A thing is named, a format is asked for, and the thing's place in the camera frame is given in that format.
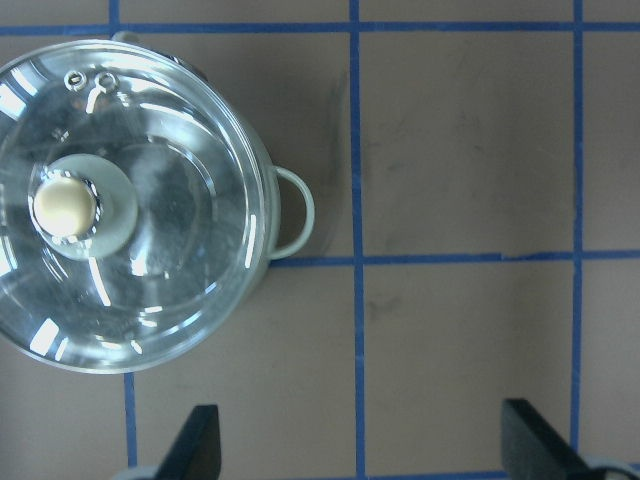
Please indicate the pale green electric pot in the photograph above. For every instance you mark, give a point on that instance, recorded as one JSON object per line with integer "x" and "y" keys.
{"x": 295, "y": 215}

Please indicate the glass pot lid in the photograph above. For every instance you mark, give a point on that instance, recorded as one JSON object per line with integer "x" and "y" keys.
{"x": 65, "y": 299}

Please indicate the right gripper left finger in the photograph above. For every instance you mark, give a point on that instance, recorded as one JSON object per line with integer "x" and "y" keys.
{"x": 196, "y": 451}

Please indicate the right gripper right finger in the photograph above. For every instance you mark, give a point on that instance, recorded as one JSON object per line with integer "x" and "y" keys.
{"x": 532, "y": 449}

